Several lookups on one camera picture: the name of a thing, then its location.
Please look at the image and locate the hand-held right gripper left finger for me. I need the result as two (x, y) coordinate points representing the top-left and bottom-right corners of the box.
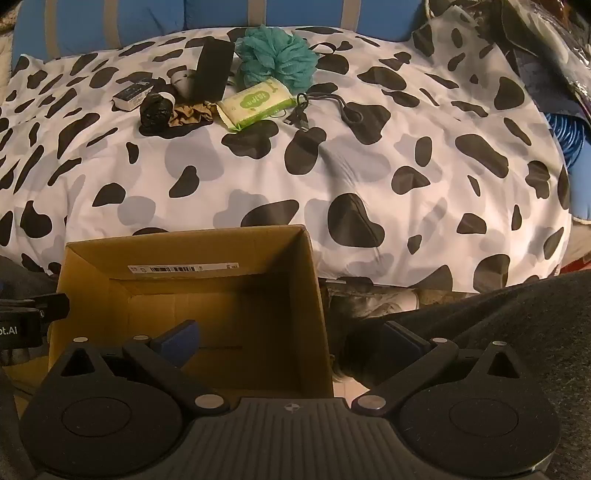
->
(34, 320), (232, 415)

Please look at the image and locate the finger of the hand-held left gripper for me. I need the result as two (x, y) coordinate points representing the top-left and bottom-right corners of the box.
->
(31, 294), (71, 322)

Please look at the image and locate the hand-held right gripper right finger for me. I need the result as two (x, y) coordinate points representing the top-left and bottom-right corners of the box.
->
(351, 320), (539, 415)

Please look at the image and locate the brown cardboard box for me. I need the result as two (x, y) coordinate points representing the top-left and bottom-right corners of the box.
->
(48, 224), (334, 401)

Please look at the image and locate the brown drawstring pouch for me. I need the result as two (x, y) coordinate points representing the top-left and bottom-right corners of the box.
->
(167, 102), (215, 127)

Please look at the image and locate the green wet wipes packet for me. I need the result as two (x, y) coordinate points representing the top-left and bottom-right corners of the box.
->
(216, 78), (297, 132)

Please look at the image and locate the white small device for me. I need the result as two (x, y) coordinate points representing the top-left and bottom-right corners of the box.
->
(170, 67), (197, 100)

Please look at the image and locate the black foam sponge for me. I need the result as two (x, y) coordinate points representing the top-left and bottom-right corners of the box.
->
(191, 38), (236, 102)

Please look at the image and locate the teal mesh bath loofah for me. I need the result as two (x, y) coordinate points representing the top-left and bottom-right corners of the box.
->
(235, 25), (320, 93)

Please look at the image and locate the grey sneaker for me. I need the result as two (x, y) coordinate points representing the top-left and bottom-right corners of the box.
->
(323, 279), (421, 324)

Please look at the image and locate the person's right trouser leg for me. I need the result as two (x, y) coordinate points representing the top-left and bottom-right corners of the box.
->
(332, 270), (591, 480)

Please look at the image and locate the cow print blanket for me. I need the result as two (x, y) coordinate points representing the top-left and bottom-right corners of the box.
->
(0, 25), (574, 296)

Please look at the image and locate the small black and white box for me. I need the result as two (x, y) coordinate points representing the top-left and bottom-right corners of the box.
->
(113, 78), (155, 110)

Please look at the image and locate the light blue cloth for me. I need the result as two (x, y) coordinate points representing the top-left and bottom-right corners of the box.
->
(566, 148), (591, 224)

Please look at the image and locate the blue ribbed object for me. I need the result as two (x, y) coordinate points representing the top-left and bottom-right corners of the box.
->
(545, 113), (586, 183)

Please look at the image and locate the blue striped pillow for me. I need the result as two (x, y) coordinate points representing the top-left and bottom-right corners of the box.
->
(11, 0), (426, 70)

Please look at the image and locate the dark plastic bag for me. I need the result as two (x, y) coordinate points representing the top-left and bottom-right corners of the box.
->
(425, 0), (591, 116)

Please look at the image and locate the black cable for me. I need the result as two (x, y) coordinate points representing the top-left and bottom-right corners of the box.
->
(284, 90), (365, 132)

